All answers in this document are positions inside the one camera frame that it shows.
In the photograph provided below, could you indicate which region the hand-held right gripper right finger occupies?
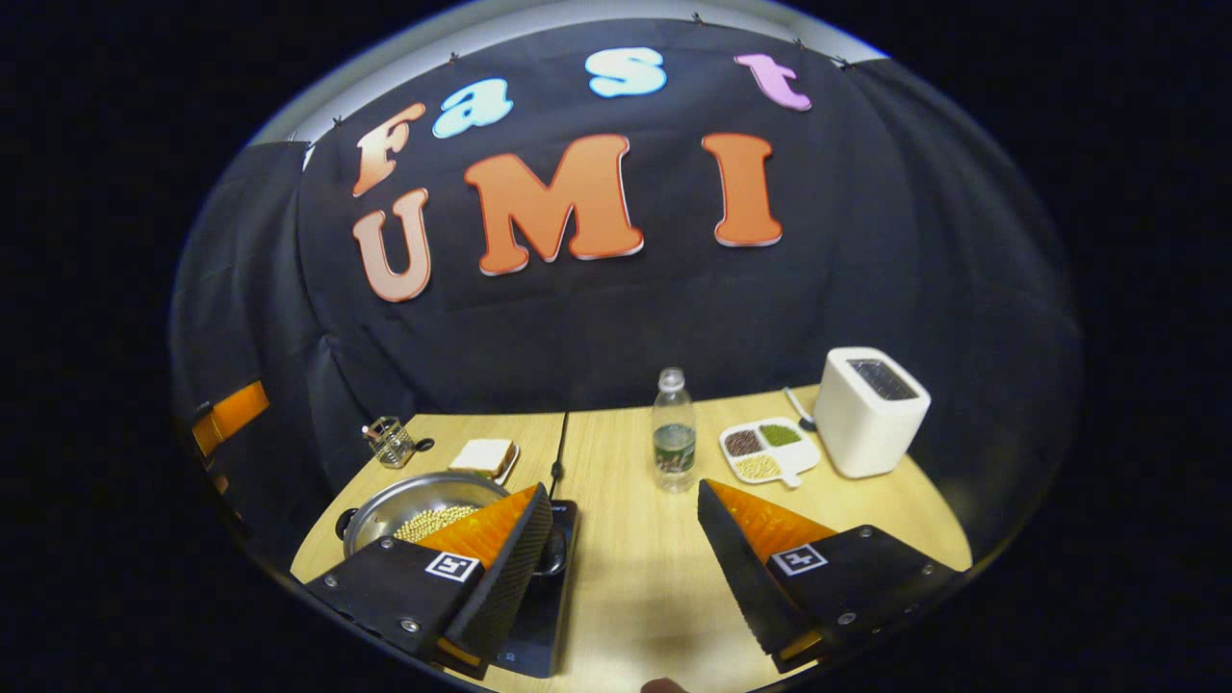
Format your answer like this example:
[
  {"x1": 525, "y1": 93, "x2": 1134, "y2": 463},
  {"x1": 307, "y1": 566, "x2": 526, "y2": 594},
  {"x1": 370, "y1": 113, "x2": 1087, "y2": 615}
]
[{"x1": 697, "y1": 478, "x2": 963, "y2": 675}]

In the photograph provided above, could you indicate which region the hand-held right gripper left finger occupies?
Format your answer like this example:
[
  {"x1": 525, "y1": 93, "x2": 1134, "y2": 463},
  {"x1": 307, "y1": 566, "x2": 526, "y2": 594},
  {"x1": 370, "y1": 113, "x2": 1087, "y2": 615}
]
[{"x1": 306, "y1": 481, "x2": 556, "y2": 680}]

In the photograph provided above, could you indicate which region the black induction cooktop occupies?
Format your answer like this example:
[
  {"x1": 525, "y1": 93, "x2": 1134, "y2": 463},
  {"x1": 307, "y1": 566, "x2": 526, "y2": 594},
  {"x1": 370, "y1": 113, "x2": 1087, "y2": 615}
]
[{"x1": 491, "y1": 499, "x2": 580, "y2": 680}]

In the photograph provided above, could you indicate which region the stainless steel pot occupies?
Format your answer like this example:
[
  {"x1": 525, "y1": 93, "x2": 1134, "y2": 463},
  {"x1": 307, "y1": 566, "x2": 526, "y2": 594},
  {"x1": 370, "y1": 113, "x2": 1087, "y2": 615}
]
[{"x1": 335, "y1": 472, "x2": 569, "y2": 578}]

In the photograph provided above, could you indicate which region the pile of soybeans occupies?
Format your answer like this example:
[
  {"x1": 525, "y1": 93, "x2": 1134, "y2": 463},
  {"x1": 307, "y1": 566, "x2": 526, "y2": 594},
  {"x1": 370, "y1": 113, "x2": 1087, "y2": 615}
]
[{"x1": 393, "y1": 505, "x2": 482, "y2": 545}]

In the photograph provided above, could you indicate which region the white bread sandwich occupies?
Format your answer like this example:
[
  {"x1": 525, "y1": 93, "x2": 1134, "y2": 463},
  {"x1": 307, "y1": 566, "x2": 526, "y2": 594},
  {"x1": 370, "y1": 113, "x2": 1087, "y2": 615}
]
[{"x1": 448, "y1": 438, "x2": 521, "y2": 485}]

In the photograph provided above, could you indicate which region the white divided bean dish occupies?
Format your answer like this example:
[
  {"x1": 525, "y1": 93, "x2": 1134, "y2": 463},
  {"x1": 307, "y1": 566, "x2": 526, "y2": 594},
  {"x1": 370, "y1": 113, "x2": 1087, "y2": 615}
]
[{"x1": 719, "y1": 417, "x2": 822, "y2": 489}]

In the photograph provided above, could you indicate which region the clear plastic water bottle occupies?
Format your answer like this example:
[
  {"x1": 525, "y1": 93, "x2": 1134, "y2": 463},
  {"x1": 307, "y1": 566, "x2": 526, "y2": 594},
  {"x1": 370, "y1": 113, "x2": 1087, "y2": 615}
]
[{"x1": 652, "y1": 368, "x2": 697, "y2": 494}]

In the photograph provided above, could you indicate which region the white toaster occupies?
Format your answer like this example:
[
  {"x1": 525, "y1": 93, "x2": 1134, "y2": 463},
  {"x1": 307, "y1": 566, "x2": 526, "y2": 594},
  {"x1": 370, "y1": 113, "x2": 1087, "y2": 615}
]
[{"x1": 813, "y1": 346, "x2": 932, "y2": 479}]

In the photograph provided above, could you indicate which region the black backdrop cloth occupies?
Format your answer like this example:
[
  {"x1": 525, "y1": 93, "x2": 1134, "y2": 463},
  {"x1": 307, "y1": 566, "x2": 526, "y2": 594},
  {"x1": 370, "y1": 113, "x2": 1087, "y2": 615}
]
[{"x1": 168, "y1": 19, "x2": 1084, "y2": 559}]

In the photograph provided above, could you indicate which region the small metal wire holder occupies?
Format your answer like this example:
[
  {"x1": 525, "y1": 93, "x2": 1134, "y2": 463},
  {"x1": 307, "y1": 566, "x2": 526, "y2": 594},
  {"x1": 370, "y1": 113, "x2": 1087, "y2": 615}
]
[{"x1": 362, "y1": 416, "x2": 417, "y2": 470}]

